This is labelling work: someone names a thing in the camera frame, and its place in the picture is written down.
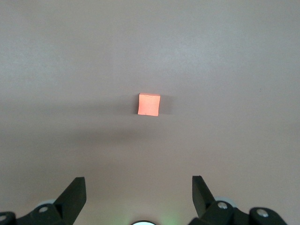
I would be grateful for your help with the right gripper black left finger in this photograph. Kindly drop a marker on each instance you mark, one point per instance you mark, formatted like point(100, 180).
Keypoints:
point(70, 201)

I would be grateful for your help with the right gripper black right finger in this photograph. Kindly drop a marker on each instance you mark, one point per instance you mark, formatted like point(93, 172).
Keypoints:
point(204, 201)

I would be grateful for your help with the orange foam block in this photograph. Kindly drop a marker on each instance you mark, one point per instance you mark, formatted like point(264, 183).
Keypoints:
point(148, 104)

